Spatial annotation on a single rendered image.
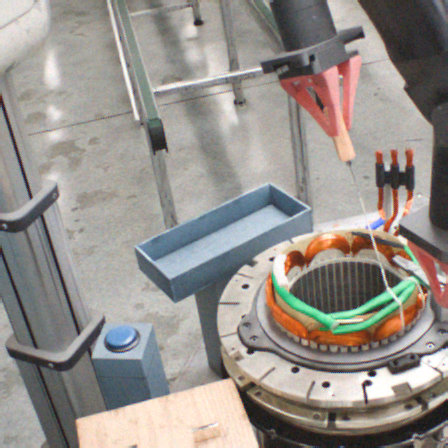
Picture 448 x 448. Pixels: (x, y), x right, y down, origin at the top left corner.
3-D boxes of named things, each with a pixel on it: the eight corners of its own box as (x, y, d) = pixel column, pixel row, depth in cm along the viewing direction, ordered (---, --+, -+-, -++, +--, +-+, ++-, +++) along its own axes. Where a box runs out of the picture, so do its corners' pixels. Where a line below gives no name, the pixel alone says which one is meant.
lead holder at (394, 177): (416, 189, 100) (416, 166, 98) (387, 198, 99) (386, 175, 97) (402, 175, 103) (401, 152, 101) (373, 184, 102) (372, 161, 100)
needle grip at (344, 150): (358, 155, 87) (340, 102, 85) (348, 161, 86) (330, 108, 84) (347, 156, 88) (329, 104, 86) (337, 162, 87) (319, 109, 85)
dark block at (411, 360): (387, 366, 89) (387, 358, 89) (414, 357, 90) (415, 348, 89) (393, 374, 88) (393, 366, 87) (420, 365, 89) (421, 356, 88)
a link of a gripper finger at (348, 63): (382, 120, 85) (355, 34, 83) (341, 144, 81) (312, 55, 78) (334, 126, 90) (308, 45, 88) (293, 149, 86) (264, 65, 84)
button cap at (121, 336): (139, 329, 110) (138, 323, 109) (132, 349, 107) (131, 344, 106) (111, 329, 111) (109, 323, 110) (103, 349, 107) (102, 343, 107)
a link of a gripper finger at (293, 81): (386, 117, 86) (361, 32, 83) (346, 141, 81) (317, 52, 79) (339, 123, 91) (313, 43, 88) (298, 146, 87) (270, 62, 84)
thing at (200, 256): (285, 316, 146) (269, 181, 130) (323, 347, 138) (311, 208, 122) (167, 381, 137) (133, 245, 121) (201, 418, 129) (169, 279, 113)
